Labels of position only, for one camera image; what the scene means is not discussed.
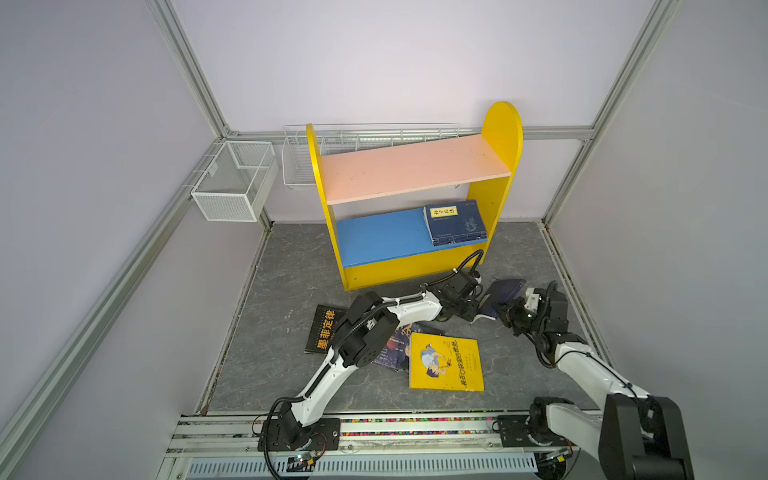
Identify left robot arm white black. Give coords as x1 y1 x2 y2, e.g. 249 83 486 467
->
258 249 484 452

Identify aluminium rail with colourful strip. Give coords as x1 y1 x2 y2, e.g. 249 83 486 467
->
164 410 528 458

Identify navy book yellow label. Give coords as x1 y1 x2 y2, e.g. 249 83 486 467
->
475 279 526 320
432 235 487 248
423 200 487 242

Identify white mesh box basket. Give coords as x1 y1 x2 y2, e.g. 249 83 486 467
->
192 140 279 223

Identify black book orange characters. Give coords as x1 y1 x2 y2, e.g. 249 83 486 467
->
304 304 347 354

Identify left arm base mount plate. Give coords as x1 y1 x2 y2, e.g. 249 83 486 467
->
258 417 341 452

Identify yellow shelf with pink and blue boards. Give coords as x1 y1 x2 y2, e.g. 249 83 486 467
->
306 101 524 290

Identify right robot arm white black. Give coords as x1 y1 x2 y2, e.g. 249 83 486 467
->
494 282 694 479

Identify white vent grille panel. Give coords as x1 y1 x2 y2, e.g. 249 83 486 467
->
182 452 538 479

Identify white wire rack basket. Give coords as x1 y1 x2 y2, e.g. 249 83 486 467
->
281 123 462 189

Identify dark purple book red circle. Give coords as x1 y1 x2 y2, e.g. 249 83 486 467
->
373 323 444 372

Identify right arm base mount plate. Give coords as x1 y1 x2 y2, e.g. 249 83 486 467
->
491 414 570 448

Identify yellow cartoon cover book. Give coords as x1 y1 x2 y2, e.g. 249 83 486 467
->
409 333 485 392

